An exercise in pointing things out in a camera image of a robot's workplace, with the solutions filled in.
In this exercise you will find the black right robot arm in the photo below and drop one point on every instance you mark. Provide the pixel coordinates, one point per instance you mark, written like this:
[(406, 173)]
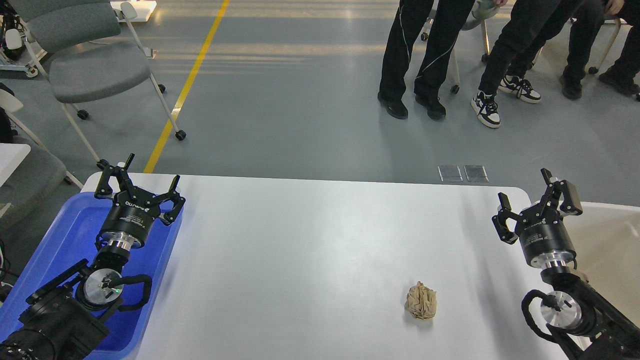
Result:
[(573, 315)]

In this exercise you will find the grey chair at left edge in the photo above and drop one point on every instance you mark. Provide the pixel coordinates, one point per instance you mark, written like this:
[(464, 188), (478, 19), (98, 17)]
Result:
[(36, 177)]

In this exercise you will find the blue plastic tray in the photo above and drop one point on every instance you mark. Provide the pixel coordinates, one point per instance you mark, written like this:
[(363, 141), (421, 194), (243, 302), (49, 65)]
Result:
[(71, 238)]

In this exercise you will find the white plastic bin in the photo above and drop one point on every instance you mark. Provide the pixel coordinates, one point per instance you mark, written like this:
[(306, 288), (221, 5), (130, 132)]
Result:
[(606, 241)]

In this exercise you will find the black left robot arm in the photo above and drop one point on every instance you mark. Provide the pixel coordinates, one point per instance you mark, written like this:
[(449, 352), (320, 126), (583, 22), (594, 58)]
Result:
[(66, 318)]

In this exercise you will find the left floor socket plate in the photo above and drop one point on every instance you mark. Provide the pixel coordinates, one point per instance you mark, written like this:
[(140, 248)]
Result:
[(450, 173)]

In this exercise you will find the grey rolling chair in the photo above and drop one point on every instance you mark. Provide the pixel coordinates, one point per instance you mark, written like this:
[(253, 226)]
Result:
[(92, 74)]

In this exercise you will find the right floor socket plate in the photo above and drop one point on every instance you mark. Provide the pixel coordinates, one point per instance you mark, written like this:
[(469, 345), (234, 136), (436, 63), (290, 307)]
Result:
[(476, 174)]

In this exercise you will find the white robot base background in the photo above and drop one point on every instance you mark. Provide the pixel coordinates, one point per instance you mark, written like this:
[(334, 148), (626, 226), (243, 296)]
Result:
[(17, 51)]

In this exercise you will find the person with white sneakers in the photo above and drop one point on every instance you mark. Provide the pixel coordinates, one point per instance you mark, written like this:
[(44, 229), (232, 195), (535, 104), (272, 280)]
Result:
[(531, 24)]

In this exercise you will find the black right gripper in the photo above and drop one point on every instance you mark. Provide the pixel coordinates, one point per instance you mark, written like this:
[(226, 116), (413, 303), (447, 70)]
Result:
[(542, 235)]

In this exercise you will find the brown paper ball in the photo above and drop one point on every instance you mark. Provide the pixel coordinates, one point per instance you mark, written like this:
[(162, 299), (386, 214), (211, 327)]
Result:
[(421, 302)]

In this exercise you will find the floor socket plate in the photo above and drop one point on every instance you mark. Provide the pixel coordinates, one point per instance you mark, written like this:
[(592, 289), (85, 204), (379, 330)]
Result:
[(450, 173), (476, 174)]

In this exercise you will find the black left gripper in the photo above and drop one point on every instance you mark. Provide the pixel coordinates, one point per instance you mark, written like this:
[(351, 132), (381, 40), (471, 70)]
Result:
[(129, 217)]

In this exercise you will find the white table at left edge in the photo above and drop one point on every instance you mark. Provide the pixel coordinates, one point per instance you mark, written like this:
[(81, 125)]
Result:
[(11, 156)]

